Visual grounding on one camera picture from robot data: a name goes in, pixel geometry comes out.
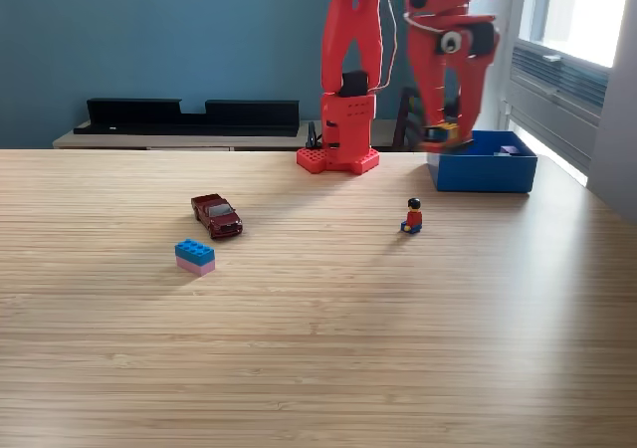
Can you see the yellow toy digger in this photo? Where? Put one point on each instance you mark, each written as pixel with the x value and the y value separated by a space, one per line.
pixel 445 134

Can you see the purple and pink brick stack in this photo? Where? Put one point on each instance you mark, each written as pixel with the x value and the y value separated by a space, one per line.
pixel 511 150

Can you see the toy figure red shirt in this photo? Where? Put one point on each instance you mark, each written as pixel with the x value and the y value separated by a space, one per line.
pixel 414 217

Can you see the dark red toy car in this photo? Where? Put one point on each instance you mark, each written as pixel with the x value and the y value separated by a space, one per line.
pixel 219 219

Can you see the blue and pink brick stack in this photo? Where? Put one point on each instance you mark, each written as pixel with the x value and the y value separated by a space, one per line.
pixel 196 259

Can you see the blue plastic bin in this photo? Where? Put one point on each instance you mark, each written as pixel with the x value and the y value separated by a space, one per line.
pixel 488 174

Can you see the dark wooden chair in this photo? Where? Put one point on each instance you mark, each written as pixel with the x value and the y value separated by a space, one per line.
pixel 405 119

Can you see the grey window vent unit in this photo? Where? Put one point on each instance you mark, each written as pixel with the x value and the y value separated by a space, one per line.
pixel 557 99

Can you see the pale wooden sideboard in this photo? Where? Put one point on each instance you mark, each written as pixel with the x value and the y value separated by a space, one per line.
pixel 149 142

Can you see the bright window with frame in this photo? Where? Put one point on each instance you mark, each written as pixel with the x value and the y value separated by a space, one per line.
pixel 587 10

